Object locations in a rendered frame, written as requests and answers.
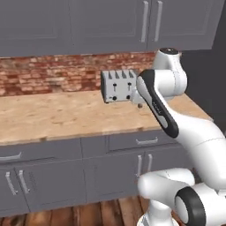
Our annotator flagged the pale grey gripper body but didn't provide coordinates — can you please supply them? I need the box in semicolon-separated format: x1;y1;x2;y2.
131;87;147;107

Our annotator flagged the silver four-slot toaster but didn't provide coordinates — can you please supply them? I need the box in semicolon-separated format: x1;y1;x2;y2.
100;69;139;104

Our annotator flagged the grey drawer front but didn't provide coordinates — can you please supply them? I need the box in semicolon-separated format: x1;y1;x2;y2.
0;138;83;165
107;129;178;153

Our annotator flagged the silver drawer handle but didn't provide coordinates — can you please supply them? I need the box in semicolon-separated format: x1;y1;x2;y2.
0;152;23;162
135;136;159;146

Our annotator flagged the silver base cupboard handle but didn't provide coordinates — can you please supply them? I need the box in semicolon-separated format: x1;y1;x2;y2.
4;171;19;196
147;153;154;173
18;169;31;194
136;154;143;178

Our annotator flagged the silver wall cupboard handle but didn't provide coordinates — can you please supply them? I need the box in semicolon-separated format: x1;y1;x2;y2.
154;0;163;42
140;0;150;44

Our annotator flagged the grey wall cupboard door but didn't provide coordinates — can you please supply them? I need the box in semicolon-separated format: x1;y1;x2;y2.
147;0;226;51
0;0;72;57
69;0;152;56

